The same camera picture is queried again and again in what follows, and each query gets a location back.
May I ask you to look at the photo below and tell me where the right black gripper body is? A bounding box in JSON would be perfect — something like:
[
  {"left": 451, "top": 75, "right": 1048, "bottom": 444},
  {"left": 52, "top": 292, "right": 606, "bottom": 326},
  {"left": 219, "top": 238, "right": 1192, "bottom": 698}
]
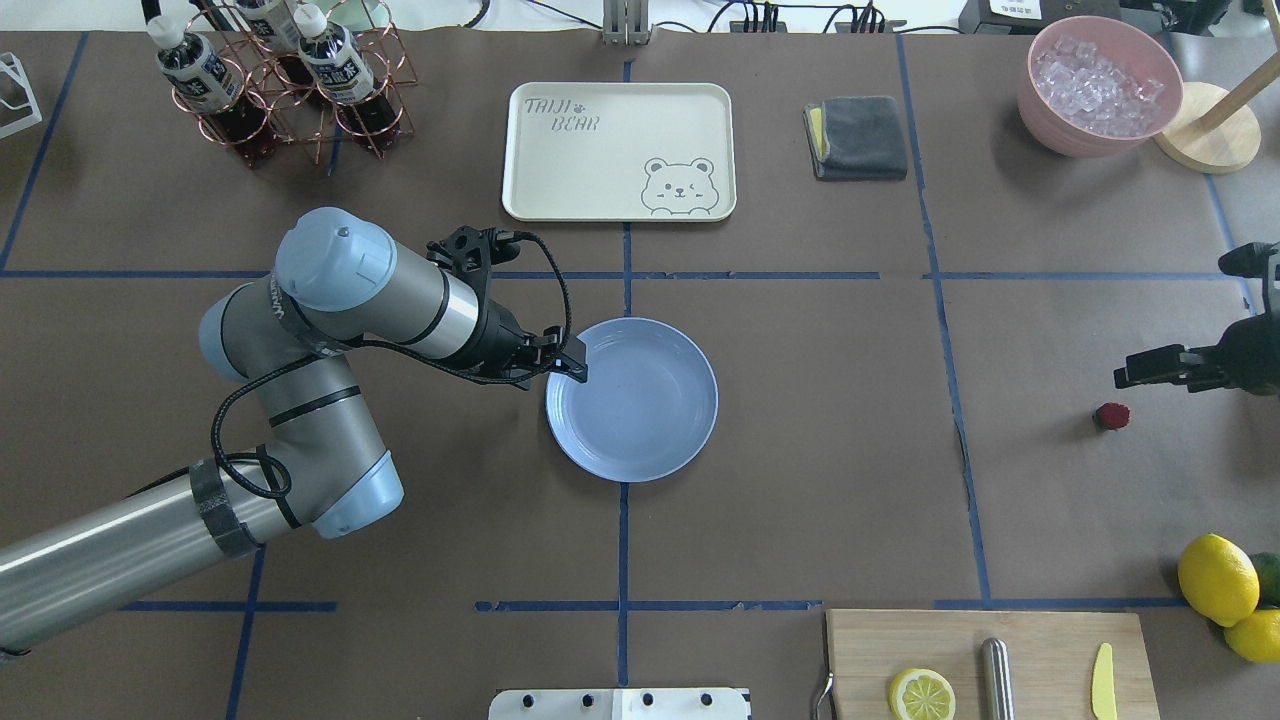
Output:
[{"left": 1208, "top": 242, "right": 1279, "bottom": 396}]

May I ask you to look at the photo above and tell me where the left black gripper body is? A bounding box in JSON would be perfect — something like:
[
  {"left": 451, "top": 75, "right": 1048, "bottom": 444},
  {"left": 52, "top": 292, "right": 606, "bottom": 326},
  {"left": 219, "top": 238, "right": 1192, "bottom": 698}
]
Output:
[{"left": 460, "top": 296, "right": 547, "bottom": 386}]

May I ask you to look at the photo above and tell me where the blue round plate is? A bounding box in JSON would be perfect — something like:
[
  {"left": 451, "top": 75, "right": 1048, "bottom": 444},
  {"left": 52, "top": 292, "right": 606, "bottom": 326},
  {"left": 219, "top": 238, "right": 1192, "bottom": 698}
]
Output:
[{"left": 545, "top": 316, "right": 719, "bottom": 484}]

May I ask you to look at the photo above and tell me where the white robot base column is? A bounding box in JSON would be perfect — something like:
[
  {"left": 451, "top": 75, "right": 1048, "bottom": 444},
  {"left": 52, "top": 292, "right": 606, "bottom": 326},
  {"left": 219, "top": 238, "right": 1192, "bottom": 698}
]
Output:
[{"left": 488, "top": 687, "right": 753, "bottom": 719}]

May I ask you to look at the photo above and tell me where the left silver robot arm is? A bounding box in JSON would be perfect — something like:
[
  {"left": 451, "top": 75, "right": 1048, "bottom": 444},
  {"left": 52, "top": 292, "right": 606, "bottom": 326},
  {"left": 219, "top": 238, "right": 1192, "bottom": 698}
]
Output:
[{"left": 1, "top": 208, "right": 588, "bottom": 660}]

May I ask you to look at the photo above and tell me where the red strawberry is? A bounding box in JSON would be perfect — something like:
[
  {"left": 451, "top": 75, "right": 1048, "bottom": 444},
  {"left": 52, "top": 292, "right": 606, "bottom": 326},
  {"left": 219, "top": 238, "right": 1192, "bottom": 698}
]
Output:
[{"left": 1091, "top": 402, "right": 1132, "bottom": 432}]

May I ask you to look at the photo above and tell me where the green lime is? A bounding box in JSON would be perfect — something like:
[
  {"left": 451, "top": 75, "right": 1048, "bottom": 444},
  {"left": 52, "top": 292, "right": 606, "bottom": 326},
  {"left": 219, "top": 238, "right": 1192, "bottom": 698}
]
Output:
[{"left": 1249, "top": 552, "right": 1280, "bottom": 609}]

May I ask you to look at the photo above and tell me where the cream bear tray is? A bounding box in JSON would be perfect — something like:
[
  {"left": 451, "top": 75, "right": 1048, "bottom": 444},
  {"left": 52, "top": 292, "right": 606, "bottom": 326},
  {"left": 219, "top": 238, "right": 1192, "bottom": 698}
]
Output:
[{"left": 500, "top": 82, "right": 737, "bottom": 223}]

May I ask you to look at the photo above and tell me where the yellow lemon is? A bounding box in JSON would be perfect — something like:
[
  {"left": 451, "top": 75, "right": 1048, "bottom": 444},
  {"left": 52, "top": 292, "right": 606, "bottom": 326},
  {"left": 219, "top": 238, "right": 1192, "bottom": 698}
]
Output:
[
  {"left": 1176, "top": 533, "right": 1260, "bottom": 628},
  {"left": 1222, "top": 609, "right": 1279, "bottom": 664}
]

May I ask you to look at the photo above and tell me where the wooden paper towel stand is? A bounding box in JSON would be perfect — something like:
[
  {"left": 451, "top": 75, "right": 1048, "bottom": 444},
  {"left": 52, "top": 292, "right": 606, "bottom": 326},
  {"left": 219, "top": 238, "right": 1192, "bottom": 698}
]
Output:
[{"left": 1155, "top": 1, "right": 1279, "bottom": 174}]

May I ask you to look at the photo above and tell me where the pink bowl with ice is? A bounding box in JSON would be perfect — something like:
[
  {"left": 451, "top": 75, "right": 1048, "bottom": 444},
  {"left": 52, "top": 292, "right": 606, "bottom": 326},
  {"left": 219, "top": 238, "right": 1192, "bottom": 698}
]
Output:
[{"left": 1018, "top": 15, "right": 1184, "bottom": 158}]

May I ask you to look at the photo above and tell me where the wooden cutting board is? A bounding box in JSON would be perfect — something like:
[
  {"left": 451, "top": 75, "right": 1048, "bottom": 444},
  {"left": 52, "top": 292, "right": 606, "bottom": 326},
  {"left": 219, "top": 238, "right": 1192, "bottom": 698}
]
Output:
[{"left": 826, "top": 609, "right": 1161, "bottom": 719}]

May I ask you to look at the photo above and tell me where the dark drink bottle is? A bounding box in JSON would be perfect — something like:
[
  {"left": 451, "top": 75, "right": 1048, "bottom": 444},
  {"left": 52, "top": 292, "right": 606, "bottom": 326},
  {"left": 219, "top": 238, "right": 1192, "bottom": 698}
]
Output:
[
  {"left": 146, "top": 15, "right": 241, "bottom": 114},
  {"left": 236, "top": 1, "right": 300, "bottom": 54},
  {"left": 292, "top": 3, "right": 378, "bottom": 106}
]

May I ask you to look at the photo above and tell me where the yellow plastic knife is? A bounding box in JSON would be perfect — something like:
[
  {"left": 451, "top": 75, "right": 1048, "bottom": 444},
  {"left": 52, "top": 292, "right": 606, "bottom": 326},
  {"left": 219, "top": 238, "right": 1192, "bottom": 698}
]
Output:
[{"left": 1091, "top": 642, "right": 1117, "bottom": 720}]

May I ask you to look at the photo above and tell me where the half lemon slice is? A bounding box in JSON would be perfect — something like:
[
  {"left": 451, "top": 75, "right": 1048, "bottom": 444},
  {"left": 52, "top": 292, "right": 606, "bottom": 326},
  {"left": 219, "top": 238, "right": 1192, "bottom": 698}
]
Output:
[{"left": 887, "top": 667, "right": 957, "bottom": 720}]

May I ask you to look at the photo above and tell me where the copper wire bottle rack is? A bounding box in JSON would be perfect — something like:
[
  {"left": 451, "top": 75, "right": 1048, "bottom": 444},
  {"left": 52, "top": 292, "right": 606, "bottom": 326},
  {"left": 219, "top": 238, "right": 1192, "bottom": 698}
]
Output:
[{"left": 143, "top": 1, "right": 419, "bottom": 169}]

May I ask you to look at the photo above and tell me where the white wire cup rack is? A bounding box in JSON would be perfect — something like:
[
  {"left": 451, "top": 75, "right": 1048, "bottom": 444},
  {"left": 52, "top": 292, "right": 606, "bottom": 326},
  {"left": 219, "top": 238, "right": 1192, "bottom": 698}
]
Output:
[{"left": 1, "top": 53, "right": 44, "bottom": 140}]

